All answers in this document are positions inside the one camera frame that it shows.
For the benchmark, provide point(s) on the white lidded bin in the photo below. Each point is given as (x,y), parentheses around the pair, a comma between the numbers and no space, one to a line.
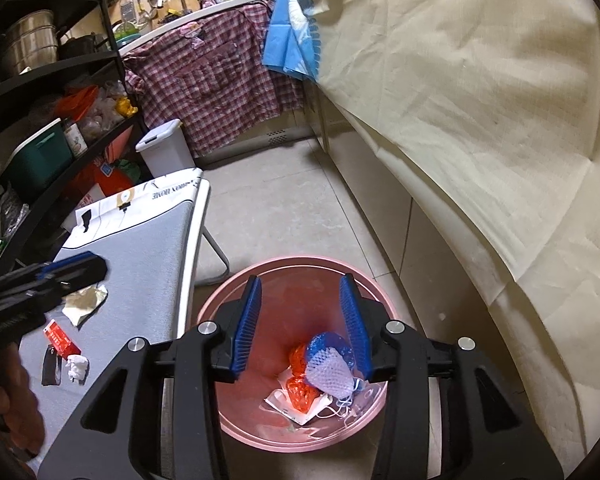
(162,150)

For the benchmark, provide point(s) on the red snack packet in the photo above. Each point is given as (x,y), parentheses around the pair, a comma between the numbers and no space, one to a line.
(60,337)

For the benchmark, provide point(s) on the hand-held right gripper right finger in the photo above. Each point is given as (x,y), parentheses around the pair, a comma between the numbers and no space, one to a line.
(355,325)

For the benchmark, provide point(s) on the black shelf rack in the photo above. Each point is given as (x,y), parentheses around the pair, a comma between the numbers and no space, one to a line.
(10,95)

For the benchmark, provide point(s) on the person's left hand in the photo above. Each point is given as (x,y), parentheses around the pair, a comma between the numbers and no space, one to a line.
(15,400)

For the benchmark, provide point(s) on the red white carton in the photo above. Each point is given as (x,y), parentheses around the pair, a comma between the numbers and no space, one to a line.
(105,185)

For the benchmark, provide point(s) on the cream cloth with blue print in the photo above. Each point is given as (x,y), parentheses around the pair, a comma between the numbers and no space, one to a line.
(455,110)

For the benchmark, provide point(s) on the orange red bag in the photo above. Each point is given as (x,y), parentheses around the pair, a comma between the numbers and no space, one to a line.
(77,102)

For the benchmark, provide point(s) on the red plaid shirt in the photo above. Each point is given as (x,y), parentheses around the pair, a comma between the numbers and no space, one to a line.
(215,75)

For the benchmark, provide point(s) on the green storage box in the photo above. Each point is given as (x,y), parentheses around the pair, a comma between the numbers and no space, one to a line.
(37,160)

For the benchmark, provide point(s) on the steel pot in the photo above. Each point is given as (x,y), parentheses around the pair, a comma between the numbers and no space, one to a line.
(30,42)

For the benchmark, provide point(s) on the white paper pouch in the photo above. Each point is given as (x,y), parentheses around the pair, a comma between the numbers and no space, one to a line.
(82,305)

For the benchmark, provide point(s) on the labelled jar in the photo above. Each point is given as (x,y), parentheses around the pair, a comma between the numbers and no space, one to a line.
(75,137)

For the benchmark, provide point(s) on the red plastic bag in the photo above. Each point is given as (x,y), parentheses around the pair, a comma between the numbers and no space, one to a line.
(300,395)

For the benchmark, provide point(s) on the white face mask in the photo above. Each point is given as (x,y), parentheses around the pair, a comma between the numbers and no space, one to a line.
(285,400)

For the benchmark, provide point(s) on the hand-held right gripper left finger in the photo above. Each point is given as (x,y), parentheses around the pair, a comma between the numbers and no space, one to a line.
(247,325)

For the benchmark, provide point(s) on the black snack packet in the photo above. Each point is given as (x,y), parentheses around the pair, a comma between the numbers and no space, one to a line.
(51,367)

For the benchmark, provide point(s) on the pink plastic bucket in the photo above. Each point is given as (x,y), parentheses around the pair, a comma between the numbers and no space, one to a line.
(300,305)

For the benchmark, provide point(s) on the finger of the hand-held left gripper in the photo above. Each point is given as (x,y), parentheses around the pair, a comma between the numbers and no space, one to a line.
(82,280)
(80,259)

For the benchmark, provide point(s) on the white foam net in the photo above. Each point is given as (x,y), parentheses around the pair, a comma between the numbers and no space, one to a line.
(330,372)

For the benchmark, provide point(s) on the white tissue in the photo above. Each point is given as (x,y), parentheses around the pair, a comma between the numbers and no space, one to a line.
(76,367)

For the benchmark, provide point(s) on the black pot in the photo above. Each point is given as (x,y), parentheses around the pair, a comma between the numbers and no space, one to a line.
(82,46)

